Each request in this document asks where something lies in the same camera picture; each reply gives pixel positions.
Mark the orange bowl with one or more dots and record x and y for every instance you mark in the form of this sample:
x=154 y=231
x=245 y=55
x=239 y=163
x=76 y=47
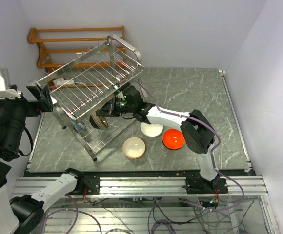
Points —
x=173 y=139

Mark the dark patterned bowl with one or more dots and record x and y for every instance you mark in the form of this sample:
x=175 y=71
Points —
x=98 y=122

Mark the steel wire dish rack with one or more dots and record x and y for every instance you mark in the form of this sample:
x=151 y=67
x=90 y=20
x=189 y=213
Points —
x=99 y=74

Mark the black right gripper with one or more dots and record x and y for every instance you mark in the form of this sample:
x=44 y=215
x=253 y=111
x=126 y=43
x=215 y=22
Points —
x=108 y=109

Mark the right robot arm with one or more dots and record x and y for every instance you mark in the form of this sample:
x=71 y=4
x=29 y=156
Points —
x=198 y=133

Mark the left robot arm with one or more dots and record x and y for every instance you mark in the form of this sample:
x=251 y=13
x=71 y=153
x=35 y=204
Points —
x=21 y=215

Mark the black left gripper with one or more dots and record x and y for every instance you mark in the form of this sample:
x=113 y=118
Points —
x=43 y=102

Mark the wooden shelf rack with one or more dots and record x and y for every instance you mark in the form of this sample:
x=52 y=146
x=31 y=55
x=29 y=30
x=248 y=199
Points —
x=56 y=46

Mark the blue floral white bowl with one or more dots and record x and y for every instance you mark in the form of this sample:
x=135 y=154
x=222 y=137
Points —
x=79 y=126

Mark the plain white bowl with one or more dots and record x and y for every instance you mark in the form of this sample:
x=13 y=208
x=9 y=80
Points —
x=151 y=130

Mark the aluminium frame rail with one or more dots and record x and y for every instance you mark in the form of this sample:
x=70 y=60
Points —
x=129 y=187

